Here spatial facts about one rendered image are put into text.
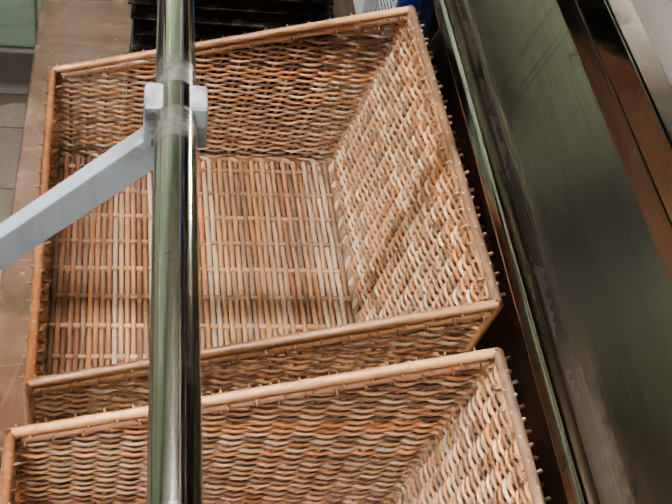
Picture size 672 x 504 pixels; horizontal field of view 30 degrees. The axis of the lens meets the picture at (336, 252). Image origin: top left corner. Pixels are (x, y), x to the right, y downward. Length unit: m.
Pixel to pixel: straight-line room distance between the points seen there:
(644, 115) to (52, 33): 1.22
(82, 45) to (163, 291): 1.27
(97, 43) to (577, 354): 1.15
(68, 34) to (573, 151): 1.06
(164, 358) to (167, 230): 0.11
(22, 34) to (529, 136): 1.75
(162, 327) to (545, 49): 0.65
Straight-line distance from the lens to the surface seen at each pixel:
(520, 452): 1.14
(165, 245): 0.79
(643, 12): 0.63
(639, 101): 1.02
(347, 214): 1.70
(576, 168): 1.16
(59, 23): 2.06
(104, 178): 0.95
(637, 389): 1.00
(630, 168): 1.02
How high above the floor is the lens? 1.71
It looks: 42 degrees down
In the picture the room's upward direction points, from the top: 10 degrees clockwise
